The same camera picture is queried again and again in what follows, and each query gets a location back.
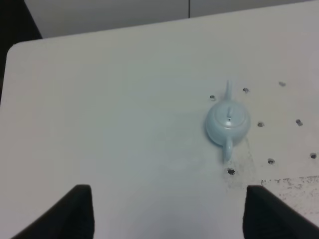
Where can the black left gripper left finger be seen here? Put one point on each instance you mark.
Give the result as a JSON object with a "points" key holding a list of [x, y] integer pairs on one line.
{"points": [[72, 217]]}

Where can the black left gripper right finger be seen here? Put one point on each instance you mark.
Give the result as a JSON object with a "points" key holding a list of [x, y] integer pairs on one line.
{"points": [[268, 217]]}

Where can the light blue porcelain teapot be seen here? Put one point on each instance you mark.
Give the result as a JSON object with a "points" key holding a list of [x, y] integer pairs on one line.
{"points": [[227, 123]]}

